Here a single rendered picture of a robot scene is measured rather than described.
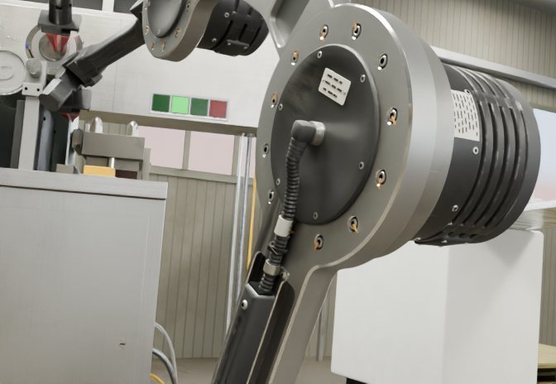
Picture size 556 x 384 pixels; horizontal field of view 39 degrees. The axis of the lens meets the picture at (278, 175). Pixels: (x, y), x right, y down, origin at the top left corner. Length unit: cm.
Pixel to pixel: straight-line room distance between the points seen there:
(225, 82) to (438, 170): 190
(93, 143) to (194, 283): 312
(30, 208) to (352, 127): 129
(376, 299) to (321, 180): 343
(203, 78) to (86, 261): 87
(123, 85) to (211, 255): 282
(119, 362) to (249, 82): 105
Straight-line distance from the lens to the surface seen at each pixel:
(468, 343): 388
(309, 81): 74
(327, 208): 69
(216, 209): 519
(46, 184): 186
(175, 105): 249
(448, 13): 662
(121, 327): 188
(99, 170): 187
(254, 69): 254
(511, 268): 406
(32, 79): 215
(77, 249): 187
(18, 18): 257
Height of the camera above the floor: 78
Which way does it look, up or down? 5 degrees up
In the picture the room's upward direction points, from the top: 4 degrees clockwise
